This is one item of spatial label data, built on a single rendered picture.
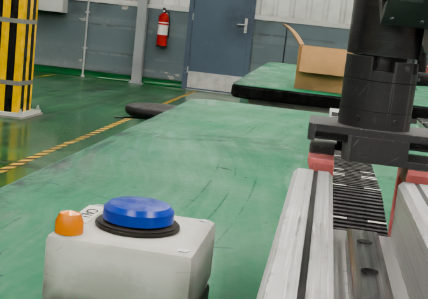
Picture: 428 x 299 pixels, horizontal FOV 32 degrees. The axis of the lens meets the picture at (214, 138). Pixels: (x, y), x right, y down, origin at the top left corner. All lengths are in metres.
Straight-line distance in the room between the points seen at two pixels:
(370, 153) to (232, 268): 0.14
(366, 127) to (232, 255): 0.14
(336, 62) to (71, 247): 2.26
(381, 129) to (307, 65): 2.03
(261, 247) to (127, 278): 0.25
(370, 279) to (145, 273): 0.12
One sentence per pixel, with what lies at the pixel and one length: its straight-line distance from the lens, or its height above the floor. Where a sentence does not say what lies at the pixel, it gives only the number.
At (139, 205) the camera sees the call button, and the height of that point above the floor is 0.85.
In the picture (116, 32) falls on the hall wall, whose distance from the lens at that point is 11.86.
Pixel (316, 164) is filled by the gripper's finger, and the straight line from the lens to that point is 0.59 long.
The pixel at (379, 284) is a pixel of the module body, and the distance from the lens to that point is 0.40.
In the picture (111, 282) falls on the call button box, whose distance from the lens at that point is 0.40.
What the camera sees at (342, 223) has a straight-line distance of 0.66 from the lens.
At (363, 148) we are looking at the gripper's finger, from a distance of 0.59.
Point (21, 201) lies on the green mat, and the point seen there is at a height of 0.78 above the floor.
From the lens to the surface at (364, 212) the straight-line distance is 0.69.
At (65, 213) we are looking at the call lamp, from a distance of 0.41.
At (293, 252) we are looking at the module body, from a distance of 0.33.
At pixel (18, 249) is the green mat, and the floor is 0.78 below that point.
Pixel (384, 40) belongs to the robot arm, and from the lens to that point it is 0.59.
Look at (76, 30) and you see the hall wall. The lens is 12.04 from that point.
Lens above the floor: 0.95
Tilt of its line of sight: 8 degrees down
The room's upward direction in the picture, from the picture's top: 6 degrees clockwise
